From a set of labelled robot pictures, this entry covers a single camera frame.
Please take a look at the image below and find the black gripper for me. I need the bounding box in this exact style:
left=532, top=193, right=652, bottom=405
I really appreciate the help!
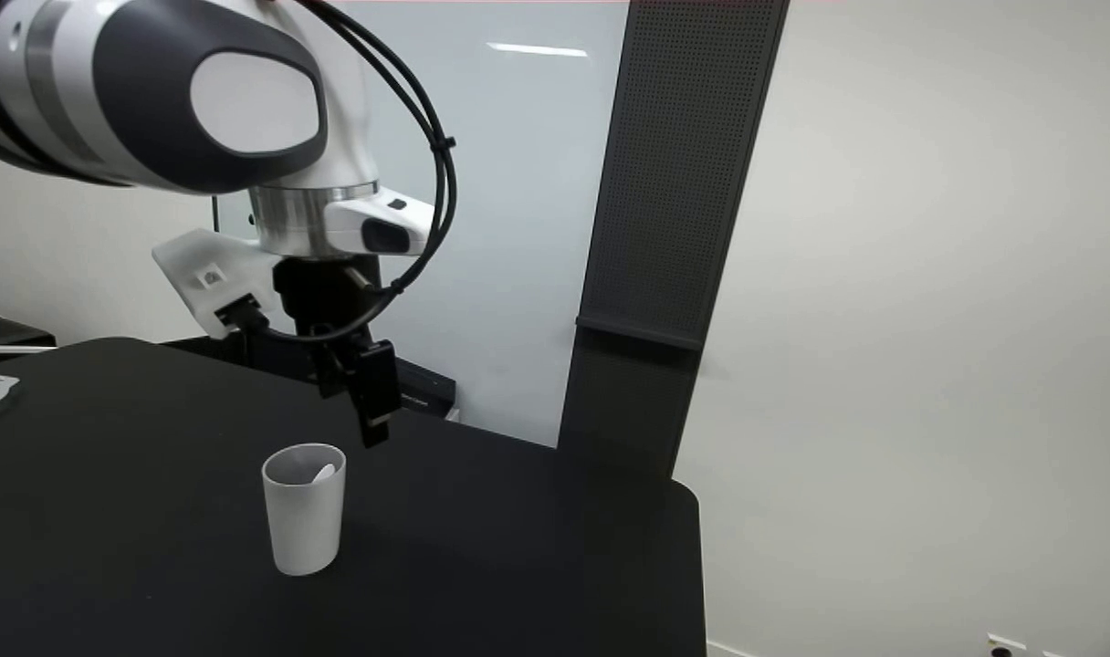
left=269, top=253, right=406, bottom=449

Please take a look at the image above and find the white ceramic mug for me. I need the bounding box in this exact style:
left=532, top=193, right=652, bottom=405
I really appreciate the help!
left=258, top=439, right=350, bottom=580

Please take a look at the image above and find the small black box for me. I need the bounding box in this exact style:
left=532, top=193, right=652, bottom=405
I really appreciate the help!
left=390, top=360, right=459, bottom=418

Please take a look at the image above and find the white board panel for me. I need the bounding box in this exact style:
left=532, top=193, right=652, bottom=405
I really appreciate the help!
left=204, top=0, right=632, bottom=449

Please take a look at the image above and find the black side shelf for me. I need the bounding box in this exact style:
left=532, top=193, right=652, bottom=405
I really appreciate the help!
left=0, top=305, right=62, bottom=359

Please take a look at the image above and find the black vertical pillar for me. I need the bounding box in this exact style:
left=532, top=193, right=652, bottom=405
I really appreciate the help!
left=555, top=0, right=793, bottom=483

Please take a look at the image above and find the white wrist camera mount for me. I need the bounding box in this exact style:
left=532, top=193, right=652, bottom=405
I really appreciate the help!
left=151, top=227, right=282, bottom=340

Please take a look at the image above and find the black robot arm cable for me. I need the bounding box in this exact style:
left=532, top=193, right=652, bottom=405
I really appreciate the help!
left=288, top=0, right=465, bottom=348

